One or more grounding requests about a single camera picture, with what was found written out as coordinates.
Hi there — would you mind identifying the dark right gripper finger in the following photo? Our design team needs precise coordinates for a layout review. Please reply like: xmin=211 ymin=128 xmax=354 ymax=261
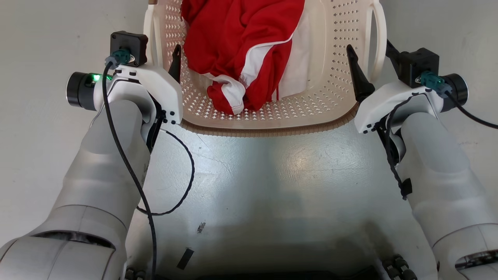
xmin=346 ymin=44 xmax=376 ymax=103
xmin=386 ymin=38 xmax=400 ymax=69

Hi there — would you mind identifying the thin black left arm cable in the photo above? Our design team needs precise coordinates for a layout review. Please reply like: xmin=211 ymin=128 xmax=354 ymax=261
xmin=136 ymin=128 xmax=196 ymax=217

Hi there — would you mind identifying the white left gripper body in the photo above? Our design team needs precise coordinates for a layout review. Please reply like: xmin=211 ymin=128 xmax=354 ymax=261
xmin=112 ymin=65 xmax=184 ymax=125

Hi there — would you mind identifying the black tape strip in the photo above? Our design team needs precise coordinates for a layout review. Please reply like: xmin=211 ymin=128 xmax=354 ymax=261
xmin=177 ymin=248 xmax=195 ymax=270

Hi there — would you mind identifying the thick black right camera cable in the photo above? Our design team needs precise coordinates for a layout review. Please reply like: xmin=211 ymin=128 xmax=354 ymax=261
xmin=442 ymin=84 xmax=498 ymax=130

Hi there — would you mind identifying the thick black camera cable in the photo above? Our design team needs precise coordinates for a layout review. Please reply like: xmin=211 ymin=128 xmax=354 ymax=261
xmin=102 ymin=56 xmax=158 ymax=280
xmin=442 ymin=84 xmax=498 ymax=130

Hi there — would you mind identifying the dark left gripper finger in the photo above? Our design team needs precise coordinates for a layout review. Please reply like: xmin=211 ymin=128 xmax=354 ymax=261
xmin=168 ymin=44 xmax=182 ymax=84

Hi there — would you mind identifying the cream perforated plastic laundry basket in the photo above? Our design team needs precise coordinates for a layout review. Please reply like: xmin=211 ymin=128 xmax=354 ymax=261
xmin=143 ymin=0 xmax=388 ymax=138

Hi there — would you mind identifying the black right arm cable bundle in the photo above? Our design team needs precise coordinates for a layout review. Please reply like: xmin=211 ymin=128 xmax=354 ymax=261
xmin=375 ymin=95 xmax=413 ymax=201

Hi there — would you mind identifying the red garment with white trim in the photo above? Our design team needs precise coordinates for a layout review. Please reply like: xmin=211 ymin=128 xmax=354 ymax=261
xmin=181 ymin=0 xmax=306 ymax=116

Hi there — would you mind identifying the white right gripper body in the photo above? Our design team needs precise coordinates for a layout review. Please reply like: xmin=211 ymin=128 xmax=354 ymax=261
xmin=354 ymin=80 xmax=444 ymax=135

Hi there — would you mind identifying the white cloth garment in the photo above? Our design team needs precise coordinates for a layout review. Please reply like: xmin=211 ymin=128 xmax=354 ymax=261
xmin=278 ymin=8 xmax=312 ymax=100

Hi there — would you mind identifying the thick black left camera cable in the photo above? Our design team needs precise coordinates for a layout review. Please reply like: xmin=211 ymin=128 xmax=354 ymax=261
xmin=102 ymin=56 xmax=158 ymax=280

